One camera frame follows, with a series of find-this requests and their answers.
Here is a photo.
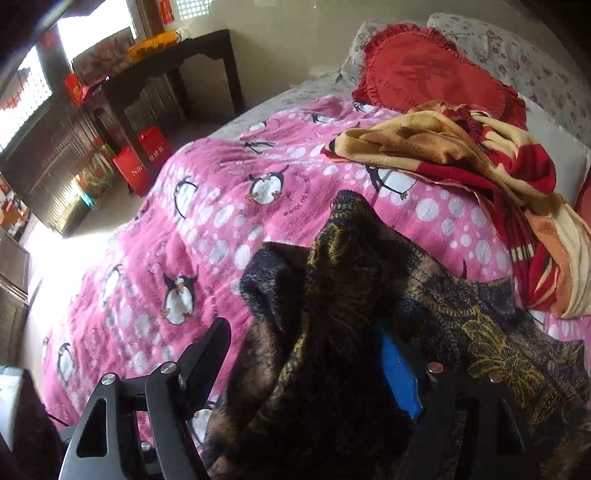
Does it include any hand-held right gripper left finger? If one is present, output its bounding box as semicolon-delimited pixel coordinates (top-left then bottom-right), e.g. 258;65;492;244
62;318;232;480

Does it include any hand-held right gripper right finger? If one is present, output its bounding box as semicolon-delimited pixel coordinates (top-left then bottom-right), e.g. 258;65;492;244
376;330;532;480

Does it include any dark floral patterned garment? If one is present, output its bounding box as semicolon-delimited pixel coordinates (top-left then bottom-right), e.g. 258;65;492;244
203;189;591;480

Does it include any brown louvred wooden cabinet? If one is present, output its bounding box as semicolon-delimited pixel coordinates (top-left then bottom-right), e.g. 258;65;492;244
0;231;31;365

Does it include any pink penguin print blanket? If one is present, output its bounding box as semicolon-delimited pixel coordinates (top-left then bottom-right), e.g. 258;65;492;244
41;95;591;462

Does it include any red paper bag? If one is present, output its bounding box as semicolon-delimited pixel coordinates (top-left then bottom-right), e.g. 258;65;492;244
112;145;153;197
137;127;172;171

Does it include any colourful gift bag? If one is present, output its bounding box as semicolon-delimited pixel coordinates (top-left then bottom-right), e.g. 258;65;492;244
76;143;116;210

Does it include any red and yellow fleece blanket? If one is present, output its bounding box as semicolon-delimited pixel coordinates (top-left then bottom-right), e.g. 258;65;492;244
321;100;591;319

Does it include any dark lattice wooden cabinet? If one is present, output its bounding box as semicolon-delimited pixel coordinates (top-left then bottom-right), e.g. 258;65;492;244
0;99;125;236

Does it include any small red heart pillow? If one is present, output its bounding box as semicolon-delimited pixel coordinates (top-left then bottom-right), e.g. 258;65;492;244
575;175;591;227

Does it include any white pillow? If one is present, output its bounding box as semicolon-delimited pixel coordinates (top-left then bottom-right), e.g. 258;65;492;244
517;95;591;204

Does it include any window with lattice grille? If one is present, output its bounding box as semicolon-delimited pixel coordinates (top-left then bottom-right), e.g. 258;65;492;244
0;44;54;151
58;0;139;61

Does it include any small red box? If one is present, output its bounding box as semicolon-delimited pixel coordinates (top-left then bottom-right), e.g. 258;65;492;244
64;73;86;107

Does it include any large red heart pillow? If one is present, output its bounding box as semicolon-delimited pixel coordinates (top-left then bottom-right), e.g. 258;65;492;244
352;24;528;130

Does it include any dark wooden table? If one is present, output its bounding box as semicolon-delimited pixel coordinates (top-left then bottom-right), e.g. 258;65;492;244
99;28;245;139

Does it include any orange plastic basket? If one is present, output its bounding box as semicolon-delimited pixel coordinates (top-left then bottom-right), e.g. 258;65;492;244
127;28;183;63

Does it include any colourful gift box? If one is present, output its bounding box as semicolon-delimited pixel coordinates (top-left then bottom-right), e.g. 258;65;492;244
71;27;136;86

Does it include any floral print pillow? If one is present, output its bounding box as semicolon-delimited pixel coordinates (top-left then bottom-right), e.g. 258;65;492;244
427;13;591;148

